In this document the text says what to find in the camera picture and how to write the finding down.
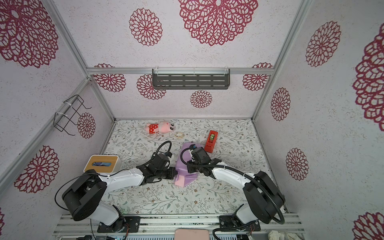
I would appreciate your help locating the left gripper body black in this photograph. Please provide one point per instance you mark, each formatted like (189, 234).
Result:
(158, 174)

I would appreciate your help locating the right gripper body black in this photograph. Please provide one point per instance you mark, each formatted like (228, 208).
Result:
(193, 167)

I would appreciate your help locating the pink wrapping paper sheet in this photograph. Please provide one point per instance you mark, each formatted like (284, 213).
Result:
(183, 177)

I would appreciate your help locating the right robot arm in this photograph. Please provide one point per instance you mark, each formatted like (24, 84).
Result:
(264, 199)

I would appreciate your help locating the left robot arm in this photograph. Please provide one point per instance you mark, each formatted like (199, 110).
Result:
(83, 199)

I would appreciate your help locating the white tissue box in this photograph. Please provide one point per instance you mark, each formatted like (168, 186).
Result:
(104, 164)

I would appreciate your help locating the red tape dispenser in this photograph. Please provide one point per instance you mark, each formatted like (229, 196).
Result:
(211, 141)

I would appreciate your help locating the clear tape roll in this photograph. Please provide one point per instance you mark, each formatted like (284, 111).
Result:
(179, 135)

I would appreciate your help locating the pink plush toy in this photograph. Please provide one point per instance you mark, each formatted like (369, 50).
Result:
(159, 128)

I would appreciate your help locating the white cloth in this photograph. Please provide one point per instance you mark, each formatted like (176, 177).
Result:
(280, 235)

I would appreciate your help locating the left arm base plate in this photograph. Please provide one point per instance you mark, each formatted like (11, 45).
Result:
(128, 225)

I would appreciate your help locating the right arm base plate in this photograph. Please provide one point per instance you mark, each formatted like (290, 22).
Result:
(232, 223)

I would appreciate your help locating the grey wall shelf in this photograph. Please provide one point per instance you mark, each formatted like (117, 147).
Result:
(194, 79)

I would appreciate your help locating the black wire wall rack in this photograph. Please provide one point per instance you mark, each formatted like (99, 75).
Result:
(74, 103)

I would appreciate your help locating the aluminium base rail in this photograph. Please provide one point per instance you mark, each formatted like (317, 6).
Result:
(167, 224)

